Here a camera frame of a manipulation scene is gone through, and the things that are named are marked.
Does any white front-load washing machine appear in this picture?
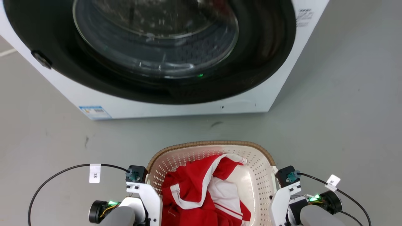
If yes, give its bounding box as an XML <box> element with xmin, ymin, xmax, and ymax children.
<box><xmin>0</xmin><ymin>0</ymin><xmax>330</xmax><ymax>121</ymax></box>

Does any blue energy label sticker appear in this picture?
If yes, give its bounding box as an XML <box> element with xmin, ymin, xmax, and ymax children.
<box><xmin>78</xmin><ymin>105</ymin><xmax>112</xmax><ymax>120</ymax></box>

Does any black washer door latch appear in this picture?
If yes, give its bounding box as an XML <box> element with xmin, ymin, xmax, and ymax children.
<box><xmin>31</xmin><ymin>50</ymin><xmax>53</xmax><ymax>69</ymax></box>

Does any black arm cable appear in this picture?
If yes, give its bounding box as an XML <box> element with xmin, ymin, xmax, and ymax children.
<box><xmin>28</xmin><ymin>163</ymin><xmax>131</xmax><ymax>226</ymax></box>
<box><xmin>296</xmin><ymin>172</ymin><xmax>373</xmax><ymax>226</ymax></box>

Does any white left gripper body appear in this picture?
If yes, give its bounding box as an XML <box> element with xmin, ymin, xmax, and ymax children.
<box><xmin>126</xmin><ymin>182</ymin><xmax>163</xmax><ymax>226</ymax></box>

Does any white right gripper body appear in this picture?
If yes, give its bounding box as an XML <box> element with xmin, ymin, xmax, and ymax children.
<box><xmin>270</xmin><ymin>181</ymin><xmax>302</xmax><ymax>226</ymax></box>

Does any white cable tag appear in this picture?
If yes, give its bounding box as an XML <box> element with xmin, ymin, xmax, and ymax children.
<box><xmin>89</xmin><ymin>164</ymin><xmax>102</xmax><ymax>184</ymax></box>
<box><xmin>325</xmin><ymin>174</ymin><xmax>341</xmax><ymax>192</ymax></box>

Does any cream perforated laundry basket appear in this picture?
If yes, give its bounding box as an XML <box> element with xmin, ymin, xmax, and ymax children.
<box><xmin>146</xmin><ymin>140</ymin><xmax>278</xmax><ymax>226</ymax></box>

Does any red and white garment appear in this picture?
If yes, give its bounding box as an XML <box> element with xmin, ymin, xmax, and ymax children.
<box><xmin>160</xmin><ymin>153</ymin><xmax>252</xmax><ymax>226</ymax></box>

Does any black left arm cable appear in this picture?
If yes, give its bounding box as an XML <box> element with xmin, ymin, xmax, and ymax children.
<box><xmin>28</xmin><ymin>163</ymin><xmax>131</xmax><ymax>226</ymax></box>

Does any black round washer door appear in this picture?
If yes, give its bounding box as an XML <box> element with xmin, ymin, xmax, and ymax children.
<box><xmin>3</xmin><ymin>0</ymin><xmax>297</xmax><ymax>105</ymax></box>

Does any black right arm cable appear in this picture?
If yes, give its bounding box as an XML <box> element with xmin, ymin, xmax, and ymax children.
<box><xmin>296</xmin><ymin>172</ymin><xmax>373</xmax><ymax>226</ymax></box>

